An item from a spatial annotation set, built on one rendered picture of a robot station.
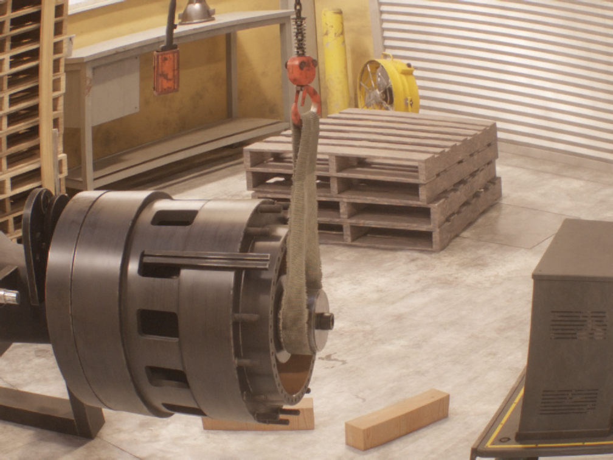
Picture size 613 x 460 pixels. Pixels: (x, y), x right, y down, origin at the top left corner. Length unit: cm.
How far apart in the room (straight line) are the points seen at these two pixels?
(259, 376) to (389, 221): 366
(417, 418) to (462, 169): 272
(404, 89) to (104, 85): 207
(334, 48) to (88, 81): 249
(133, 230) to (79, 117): 469
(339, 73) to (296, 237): 637
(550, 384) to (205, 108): 615
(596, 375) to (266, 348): 100
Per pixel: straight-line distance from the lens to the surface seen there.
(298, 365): 281
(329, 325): 263
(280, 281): 263
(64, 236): 263
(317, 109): 252
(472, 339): 485
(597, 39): 780
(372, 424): 386
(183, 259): 248
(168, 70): 248
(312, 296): 261
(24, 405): 415
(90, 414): 400
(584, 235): 326
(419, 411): 398
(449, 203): 620
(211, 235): 252
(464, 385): 437
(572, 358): 299
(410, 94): 787
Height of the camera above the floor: 174
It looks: 15 degrees down
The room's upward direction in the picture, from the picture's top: 3 degrees counter-clockwise
